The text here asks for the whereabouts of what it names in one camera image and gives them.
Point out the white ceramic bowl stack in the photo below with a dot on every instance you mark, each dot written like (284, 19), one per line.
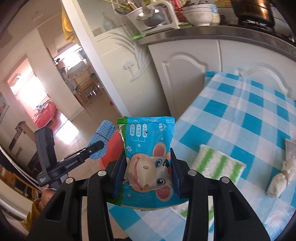
(198, 14)

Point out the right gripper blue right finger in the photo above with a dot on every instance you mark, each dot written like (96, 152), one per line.
(179, 170)

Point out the left yellow sleeve forearm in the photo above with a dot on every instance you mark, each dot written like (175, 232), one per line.
(33, 215)

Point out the blue cartoon ceramic bowl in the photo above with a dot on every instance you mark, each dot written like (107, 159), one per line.
(216, 17)

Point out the large brass stockpot with lid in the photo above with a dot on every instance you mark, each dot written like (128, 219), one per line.
(258, 11)

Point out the green striped white sponge cloth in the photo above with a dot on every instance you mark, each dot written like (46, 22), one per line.
(211, 163)

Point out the wooden chair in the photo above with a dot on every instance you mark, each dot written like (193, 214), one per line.
(87, 85)

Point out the person's left hand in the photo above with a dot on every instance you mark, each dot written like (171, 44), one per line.
(47, 195)

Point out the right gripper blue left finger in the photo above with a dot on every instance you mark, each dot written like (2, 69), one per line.
(119, 173)

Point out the blue cartoon mouse snack packet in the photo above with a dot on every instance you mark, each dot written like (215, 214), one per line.
(147, 182)

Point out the white cloth bundle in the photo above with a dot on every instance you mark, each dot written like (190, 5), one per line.
(282, 179)

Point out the blue white checkered tablecloth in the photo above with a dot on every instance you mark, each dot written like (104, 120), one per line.
(246, 120)

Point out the red plastic basin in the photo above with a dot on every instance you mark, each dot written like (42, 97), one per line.
(114, 149)

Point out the white condiment rack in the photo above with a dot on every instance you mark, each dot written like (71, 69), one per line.
(171, 20)

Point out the white kitchen cabinet doors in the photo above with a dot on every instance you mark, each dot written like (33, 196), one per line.
(182, 65)

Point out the blue dotted cloth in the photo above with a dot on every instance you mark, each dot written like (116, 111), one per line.
(100, 139)

